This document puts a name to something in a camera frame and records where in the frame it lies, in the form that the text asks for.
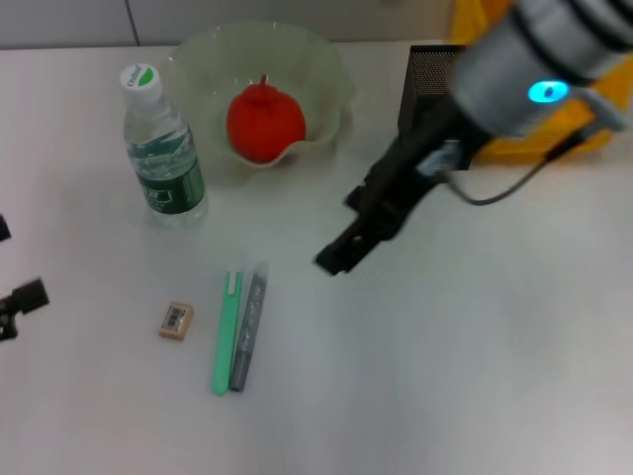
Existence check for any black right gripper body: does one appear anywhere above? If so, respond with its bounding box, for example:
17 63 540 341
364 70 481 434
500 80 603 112
343 118 477 244

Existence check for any green pen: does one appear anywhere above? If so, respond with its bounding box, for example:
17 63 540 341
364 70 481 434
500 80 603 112
211 269 246 397

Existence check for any orange fruit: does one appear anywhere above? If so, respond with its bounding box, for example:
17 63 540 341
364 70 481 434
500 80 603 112
226 72 308 165

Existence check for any green label water bottle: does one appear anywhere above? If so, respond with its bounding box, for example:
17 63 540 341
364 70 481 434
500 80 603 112
118 62 210 231

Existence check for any black mesh pen holder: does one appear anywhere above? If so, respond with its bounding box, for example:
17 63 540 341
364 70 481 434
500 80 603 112
398 45 490 172

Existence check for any grey pen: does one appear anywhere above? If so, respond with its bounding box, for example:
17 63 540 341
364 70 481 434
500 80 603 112
227 261 271 394

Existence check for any tan eraser with barcode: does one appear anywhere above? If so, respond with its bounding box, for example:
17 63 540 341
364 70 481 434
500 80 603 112
157 301 196 342

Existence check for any pale green glass bowl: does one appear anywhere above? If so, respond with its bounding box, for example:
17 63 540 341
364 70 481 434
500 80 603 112
167 20 357 170

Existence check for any yellow plastic bin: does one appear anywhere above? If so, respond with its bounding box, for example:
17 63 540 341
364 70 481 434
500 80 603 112
448 0 614 164

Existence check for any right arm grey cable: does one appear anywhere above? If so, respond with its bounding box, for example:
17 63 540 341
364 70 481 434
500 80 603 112
443 123 597 207

